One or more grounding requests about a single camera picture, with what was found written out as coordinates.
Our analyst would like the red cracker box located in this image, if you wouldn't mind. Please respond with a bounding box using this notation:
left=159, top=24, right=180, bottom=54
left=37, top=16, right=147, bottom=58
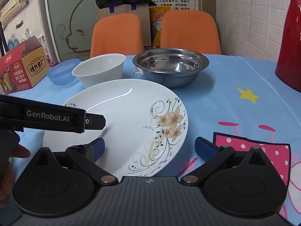
left=0, top=36, right=50, bottom=95

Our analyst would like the black folding stand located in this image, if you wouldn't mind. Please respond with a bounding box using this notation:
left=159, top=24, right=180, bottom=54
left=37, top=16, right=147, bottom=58
left=0, top=21, right=8, bottom=53

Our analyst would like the white floral plate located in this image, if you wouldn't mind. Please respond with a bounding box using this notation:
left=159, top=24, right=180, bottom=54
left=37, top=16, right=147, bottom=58
left=42, top=79, right=189, bottom=178

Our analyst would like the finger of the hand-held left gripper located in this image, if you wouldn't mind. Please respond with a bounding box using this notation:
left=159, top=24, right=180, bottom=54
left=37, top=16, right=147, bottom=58
left=85, top=113, right=106, bottom=130

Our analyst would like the glass panel with cartoon outline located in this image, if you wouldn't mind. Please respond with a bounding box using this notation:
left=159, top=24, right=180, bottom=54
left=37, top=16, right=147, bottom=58
left=45, top=0, right=99, bottom=63

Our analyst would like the red thermos jug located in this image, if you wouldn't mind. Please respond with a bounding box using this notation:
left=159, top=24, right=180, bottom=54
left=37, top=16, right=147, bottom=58
left=275, top=0, right=301, bottom=91

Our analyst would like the yellow snack packet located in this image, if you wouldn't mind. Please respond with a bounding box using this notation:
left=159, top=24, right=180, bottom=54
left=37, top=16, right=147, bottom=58
left=149, top=5, right=171, bottom=49

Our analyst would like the brown paper bag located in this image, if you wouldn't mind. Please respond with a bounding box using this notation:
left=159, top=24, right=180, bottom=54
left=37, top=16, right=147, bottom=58
left=99, top=3, right=151, bottom=47

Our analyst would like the person's left hand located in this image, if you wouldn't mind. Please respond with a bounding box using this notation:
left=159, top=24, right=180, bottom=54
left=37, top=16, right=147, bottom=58
left=0, top=145, right=31, bottom=208

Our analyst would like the blue printed tablecloth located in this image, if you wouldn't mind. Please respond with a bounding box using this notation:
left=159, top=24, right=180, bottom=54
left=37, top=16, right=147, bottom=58
left=7, top=52, right=301, bottom=219

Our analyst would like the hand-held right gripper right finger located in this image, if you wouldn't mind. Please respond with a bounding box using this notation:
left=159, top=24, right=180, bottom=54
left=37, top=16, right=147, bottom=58
left=182, top=137, right=271, bottom=185

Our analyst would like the white ribbed bowl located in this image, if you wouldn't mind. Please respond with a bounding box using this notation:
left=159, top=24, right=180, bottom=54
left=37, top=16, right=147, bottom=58
left=72, top=53, right=127, bottom=89

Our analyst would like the blue plastic bowl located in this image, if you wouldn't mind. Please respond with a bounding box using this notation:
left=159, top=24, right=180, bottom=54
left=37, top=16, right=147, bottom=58
left=46, top=59, right=80, bottom=86

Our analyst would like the white air conditioner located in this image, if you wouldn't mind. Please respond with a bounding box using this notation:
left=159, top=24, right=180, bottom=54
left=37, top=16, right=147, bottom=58
left=0, top=0, right=30, bottom=26

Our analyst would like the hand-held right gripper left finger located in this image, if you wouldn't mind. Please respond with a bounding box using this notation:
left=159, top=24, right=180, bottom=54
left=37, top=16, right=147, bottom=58
left=30, top=138, right=119, bottom=185

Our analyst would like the stainless steel bowl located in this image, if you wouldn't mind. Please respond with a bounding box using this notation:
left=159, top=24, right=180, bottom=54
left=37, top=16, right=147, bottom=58
left=132, top=48, right=210, bottom=88

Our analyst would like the orange chair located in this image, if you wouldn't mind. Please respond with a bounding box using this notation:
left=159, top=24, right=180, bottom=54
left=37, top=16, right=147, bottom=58
left=160, top=10, right=222, bottom=55
left=90, top=13, right=144, bottom=58

